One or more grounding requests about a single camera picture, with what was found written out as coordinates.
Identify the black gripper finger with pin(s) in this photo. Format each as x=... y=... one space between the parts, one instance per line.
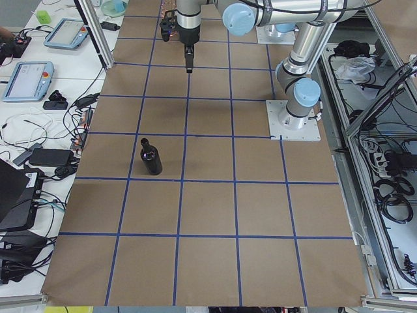
x=189 y=58

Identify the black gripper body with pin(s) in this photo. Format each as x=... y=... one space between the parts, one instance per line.
x=188 y=36

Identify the dark wine bottle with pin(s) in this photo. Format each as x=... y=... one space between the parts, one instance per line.
x=150 y=157

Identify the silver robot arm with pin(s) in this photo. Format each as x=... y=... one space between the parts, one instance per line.
x=240 y=17
x=302 y=92

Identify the blue foam cube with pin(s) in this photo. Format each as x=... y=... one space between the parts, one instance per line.
x=118 y=5

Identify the black power adapter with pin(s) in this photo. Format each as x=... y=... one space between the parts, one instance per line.
x=109 y=26

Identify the green glass plate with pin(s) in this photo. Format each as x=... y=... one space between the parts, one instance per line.
x=107 y=9

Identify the blue teach pendant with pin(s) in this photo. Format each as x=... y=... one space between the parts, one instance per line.
x=68 y=35
x=29 y=81

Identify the green block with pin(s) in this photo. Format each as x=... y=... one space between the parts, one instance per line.
x=43 y=17

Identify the black phone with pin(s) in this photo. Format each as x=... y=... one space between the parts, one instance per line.
x=50 y=157

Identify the black laptop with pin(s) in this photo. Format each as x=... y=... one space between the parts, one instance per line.
x=20 y=189

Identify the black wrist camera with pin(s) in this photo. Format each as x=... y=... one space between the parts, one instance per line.
x=168 y=25

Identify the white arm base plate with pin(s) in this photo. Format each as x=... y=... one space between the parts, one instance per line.
x=282 y=34
x=283 y=126

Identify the aluminium frame post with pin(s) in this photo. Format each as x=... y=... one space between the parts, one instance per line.
x=91 y=21

